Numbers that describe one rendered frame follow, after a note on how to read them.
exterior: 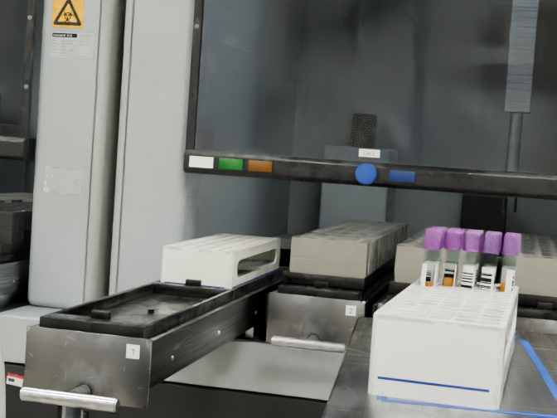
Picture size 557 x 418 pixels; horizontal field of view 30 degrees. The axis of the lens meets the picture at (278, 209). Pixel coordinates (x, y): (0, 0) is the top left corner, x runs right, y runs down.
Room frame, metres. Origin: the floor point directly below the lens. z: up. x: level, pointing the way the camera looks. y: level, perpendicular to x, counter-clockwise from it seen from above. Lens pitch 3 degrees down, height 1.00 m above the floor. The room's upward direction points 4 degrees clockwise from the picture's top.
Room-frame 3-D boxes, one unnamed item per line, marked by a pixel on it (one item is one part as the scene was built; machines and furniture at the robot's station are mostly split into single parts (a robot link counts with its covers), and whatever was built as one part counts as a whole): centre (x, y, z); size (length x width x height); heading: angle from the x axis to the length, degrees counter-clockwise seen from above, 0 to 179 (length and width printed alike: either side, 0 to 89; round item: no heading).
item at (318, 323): (1.73, -0.13, 0.78); 0.73 x 0.14 x 0.09; 167
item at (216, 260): (1.52, 0.07, 0.83); 0.30 x 0.10 x 0.06; 167
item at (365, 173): (1.47, -0.12, 0.98); 0.03 x 0.01 x 0.03; 77
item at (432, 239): (1.00, -0.15, 0.88); 0.02 x 0.02 x 0.11
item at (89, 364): (1.35, 0.11, 0.78); 0.73 x 0.14 x 0.09; 167
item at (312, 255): (1.50, -0.08, 0.85); 0.12 x 0.02 x 0.06; 78
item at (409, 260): (1.47, -0.23, 0.85); 0.12 x 0.02 x 0.06; 77
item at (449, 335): (0.92, -0.16, 0.85); 0.30 x 0.10 x 0.06; 165
